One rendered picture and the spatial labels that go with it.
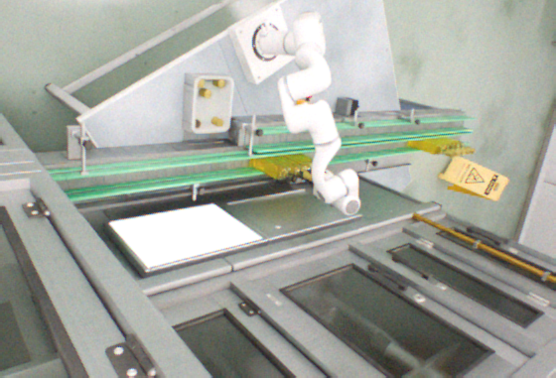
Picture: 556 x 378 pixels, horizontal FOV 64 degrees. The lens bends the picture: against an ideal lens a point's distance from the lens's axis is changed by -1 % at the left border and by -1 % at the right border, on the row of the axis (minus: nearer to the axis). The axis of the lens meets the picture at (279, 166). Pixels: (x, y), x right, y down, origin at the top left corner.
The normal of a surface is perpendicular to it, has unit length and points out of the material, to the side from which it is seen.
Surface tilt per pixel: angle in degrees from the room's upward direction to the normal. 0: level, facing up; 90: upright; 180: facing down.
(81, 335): 90
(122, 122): 0
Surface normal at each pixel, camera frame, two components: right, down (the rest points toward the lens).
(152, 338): 0.12, -0.95
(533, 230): -0.77, 0.10
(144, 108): 0.62, 0.31
